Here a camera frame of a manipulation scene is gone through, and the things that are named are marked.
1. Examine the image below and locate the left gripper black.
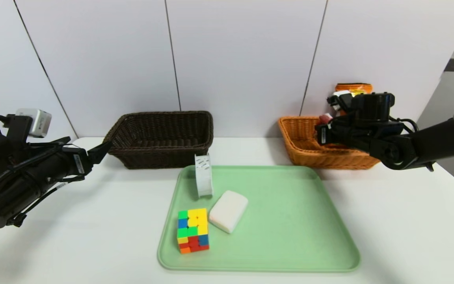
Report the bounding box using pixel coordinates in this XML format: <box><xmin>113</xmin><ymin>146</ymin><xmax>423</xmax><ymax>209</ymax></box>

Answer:
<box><xmin>22</xmin><ymin>141</ymin><xmax>113</xmax><ymax>194</ymax></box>

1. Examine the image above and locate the white tape roll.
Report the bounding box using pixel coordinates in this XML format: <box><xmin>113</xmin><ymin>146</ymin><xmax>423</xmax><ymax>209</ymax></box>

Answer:
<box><xmin>195</xmin><ymin>154</ymin><xmax>214</xmax><ymax>198</ymax></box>

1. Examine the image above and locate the multicoloured puzzle cube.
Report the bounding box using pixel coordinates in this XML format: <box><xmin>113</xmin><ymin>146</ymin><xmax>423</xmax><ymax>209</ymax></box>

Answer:
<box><xmin>177</xmin><ymin>208</ymin><xmax>210</xmax><ymax>254</ymax></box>

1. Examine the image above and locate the orange snack bag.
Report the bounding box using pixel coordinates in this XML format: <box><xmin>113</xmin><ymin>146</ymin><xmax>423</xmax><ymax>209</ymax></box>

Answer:
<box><xmin>335</xmin><ymin>83</ymin><xmax>373</xmax><ymax>95</ymax></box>

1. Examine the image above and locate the dark brown wicker basket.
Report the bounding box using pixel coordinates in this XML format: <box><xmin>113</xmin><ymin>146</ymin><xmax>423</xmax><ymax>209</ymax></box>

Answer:
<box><xmin>103</xmin><ymin>111</ymin><xmax>214</xmax><ymax>170</ymax></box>

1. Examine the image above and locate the orange wicker basket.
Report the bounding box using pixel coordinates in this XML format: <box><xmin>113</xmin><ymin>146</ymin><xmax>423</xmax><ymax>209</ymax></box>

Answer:
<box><xmin>277</xmin><ymin>116</ymin><xmax>381</xmax><ymax>170</ymax></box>

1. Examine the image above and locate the white soap bar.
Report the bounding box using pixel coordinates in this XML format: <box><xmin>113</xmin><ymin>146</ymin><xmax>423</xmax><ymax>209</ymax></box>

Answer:
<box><xmin>209</xmin><ymin>190</ymin><xmax>248</xmax><ymax>234</ymax></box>

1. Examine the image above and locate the green plastic tray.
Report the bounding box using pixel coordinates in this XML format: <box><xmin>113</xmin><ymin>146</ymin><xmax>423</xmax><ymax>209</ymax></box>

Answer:
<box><xmin>157</xmin><ymin>165</ymin><xmax>361</xmax><ymax>273</ymax></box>

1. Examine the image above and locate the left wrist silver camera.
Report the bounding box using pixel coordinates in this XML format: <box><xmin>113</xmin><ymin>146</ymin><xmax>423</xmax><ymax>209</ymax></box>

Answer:
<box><xmin>15</xmin><ymin>108</ymin><xmax>52</xmax><ymax>138</ymax></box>

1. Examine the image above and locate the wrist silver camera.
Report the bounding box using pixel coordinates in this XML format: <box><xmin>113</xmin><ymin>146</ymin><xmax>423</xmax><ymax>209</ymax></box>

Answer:
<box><xmin>15</xmin><ymin>108</ymin><xmax>52</xmax><ymax>138</ymax></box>
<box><xmin>327</xmin><ymin>90</ymin><xmax>354</xmax><ymax>107</ymax></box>

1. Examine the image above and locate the left camera black mount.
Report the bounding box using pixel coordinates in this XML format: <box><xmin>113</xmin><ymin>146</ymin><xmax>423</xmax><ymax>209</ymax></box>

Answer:
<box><xmin>6</xmin><ymin>114</ymin><xmax>33</xmax><ymax>144</ymax></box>

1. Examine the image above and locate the camera black mount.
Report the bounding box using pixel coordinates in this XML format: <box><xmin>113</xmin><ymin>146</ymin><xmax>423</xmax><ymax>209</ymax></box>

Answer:
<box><xmin>6</xmin><ymin>114</ymin><xmax>33</xmax><ymax>144</ymax></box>
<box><xmin>331</xmin><ymin>95</ymin><xmax>354</xmax><ymax>116</ymax></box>

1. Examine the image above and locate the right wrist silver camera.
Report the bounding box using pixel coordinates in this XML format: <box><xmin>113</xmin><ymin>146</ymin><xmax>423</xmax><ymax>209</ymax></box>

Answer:
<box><xmin>327</xmin><ymin>90</ymin><xmax>354</xmax><ymax>107</ymax></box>

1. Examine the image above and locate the right camera black mount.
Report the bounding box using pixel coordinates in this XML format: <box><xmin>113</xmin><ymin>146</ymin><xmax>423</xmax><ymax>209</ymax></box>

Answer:
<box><xmin>331</xmin><ymin>95</ymin><xmax>354</xmax><ymax>116</ymax></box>

